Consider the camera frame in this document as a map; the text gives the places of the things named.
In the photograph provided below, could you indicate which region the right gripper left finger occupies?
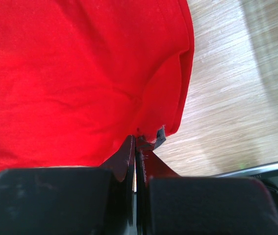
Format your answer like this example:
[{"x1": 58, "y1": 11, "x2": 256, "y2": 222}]
[{"x1": 100, "y1": 135, "x2": 135, "y2": 225}]

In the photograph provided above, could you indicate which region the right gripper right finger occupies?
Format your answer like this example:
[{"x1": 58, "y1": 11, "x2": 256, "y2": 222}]
[{"x1": 135, "y1": 127, "x2": 179, "y2": 235}]

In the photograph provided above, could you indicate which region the red t shirt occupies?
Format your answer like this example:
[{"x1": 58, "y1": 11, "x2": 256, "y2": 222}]
[{"x1": 0, "y1": 0, "x2": 194, "y2": 171}]

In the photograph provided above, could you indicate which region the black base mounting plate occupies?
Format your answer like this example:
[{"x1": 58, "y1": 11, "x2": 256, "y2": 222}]
[{"x1": 214, "y1": 162, "x2": 278, "y2": 182}]

